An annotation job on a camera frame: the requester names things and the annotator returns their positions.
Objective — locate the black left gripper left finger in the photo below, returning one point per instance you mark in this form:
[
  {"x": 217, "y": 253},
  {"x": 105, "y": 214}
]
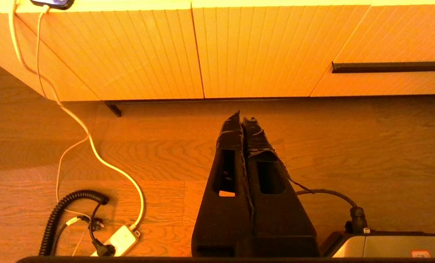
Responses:
[{"x": 224, "y": 219}]

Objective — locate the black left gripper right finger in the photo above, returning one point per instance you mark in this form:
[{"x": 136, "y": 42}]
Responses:
[{"x": 279, "y": 215}]

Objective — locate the white cabinet drawer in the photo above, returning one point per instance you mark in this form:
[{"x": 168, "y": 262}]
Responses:
[{"x": 257, "y": 47}]

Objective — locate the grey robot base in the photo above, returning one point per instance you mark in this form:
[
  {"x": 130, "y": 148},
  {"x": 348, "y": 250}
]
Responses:
[{"x": 385, "y": 246}]

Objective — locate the white low cabinet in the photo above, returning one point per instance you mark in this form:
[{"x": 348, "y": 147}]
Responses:
[{"x": 93, "y": 4}]

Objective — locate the white power strip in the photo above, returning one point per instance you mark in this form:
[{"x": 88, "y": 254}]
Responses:
[{"x": 120, "y": 239}]

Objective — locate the white ribbed cabinet front panel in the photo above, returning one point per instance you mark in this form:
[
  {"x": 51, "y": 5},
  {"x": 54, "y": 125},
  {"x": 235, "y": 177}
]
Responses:
[
  {"x": 5, "y": 47},
  {"x": 129, "y": 54}
]

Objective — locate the black smartphone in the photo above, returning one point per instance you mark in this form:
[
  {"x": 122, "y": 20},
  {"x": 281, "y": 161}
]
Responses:
[{"x": 54, "y": 3}]

